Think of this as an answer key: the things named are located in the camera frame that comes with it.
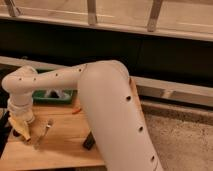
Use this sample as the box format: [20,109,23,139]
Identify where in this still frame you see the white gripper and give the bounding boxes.
[7,100,35,128]

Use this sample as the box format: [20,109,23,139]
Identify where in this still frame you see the yellow banana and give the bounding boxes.
[9,116,31,141]

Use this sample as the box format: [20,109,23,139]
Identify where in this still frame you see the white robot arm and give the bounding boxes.
[2,60,163,171]

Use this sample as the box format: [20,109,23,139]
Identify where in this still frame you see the small metal cup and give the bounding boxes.
[13,130,21,138]

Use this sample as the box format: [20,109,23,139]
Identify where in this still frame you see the green plastic tray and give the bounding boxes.
[32,68,75,104]

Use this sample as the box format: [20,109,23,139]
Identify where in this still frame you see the white crumpled cloth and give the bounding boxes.
[44,89,67,99]

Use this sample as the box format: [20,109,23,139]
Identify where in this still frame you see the silver fork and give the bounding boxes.
[33,119,54,150]

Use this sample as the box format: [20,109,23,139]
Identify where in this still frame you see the orange carrot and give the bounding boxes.
[72,107,82,115]

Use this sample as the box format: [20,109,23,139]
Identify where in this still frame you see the black rectangular block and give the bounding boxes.
[83,133,95,150]

